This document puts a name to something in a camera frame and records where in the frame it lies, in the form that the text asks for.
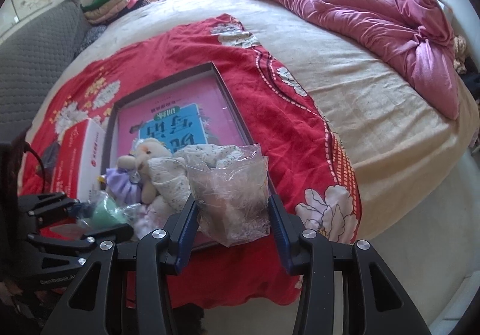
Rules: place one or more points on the green soft item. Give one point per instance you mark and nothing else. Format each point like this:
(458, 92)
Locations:
(103, 213)

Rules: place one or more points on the red floral blanket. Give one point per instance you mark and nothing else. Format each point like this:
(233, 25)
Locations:
(262, 95)

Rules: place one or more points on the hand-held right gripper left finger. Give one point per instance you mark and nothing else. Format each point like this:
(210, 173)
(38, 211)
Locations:
(185, 235)

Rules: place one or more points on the grey quilted headboard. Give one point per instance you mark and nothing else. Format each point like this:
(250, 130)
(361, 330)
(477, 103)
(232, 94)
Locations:
(37, 57)

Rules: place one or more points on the bed with beige sheet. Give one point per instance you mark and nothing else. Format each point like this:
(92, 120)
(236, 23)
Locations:
(356, 113)

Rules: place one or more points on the pink quilted duvet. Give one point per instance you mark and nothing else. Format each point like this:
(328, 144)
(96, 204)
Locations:
(356, 12)

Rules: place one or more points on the small teddy bear purple dress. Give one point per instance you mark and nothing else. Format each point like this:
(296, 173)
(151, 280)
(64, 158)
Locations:
(118, 181)

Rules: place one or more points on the teddy bear white floral dress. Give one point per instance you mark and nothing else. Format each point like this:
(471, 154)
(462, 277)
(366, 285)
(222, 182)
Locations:
(168, 177)

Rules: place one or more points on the yellow floral cloth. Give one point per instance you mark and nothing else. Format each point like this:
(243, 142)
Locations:
(460, 54)

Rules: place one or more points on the clear plastic bag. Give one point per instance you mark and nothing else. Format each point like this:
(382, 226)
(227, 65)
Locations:
(228, 200)

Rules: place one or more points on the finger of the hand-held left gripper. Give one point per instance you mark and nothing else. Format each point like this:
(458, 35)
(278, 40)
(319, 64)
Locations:
(52, 205)
(93, 239)

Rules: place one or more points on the red and white carton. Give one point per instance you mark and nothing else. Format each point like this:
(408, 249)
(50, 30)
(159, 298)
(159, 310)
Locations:
(82, 155)

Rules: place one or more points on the blue patterned pillow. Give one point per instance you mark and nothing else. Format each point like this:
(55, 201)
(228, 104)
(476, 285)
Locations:
(92, 37)

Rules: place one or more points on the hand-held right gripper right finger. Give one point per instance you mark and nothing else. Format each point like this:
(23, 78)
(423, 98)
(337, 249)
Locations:
(280, 233)

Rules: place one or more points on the shallow pink box dark rim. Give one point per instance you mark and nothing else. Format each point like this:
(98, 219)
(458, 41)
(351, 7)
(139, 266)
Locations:
(187, 95)

